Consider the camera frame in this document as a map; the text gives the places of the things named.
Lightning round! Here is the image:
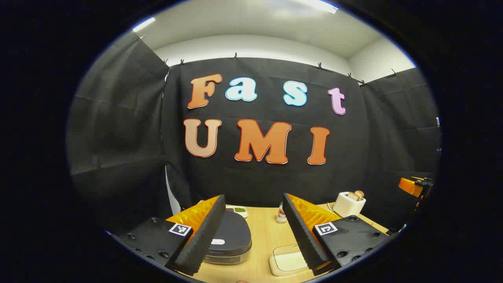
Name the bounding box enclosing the black rice cooker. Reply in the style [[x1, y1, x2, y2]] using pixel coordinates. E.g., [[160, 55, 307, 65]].
[[202, 210, 252, 265]]

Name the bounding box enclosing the clear plastic rice tray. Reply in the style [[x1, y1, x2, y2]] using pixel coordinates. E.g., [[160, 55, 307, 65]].
[[269, 244, 312, 276]]

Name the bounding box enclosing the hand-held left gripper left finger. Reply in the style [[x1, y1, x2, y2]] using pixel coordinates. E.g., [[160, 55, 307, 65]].
[[118, 195, 226, 276]]

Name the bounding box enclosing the white divided seasoning dish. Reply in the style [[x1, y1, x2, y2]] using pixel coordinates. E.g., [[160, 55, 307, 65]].
[[226, 205, 249, 219]]

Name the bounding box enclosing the row of small cloth clips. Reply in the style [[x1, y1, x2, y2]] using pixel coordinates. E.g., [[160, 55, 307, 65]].
[[138, 35, 398, 87]]

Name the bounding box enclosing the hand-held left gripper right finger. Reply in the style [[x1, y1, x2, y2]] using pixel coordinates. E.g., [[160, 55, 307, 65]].
[[282, 193, 391, 276]]

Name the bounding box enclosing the ceiling light strip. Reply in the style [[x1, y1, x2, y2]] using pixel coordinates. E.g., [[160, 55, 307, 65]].
[[132, 17, 156, 33]]

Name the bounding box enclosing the white rice heap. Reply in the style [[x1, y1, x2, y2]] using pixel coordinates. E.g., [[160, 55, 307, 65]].
[[274, 252, 308, 272]]

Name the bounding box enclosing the black backdrop cloth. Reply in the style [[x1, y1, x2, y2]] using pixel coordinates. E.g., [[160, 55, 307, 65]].
[[67, 33, 442, 236]]

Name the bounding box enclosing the white toaster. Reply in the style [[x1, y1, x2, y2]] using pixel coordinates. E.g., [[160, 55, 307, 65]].
[[332, 191, 367, 218]]

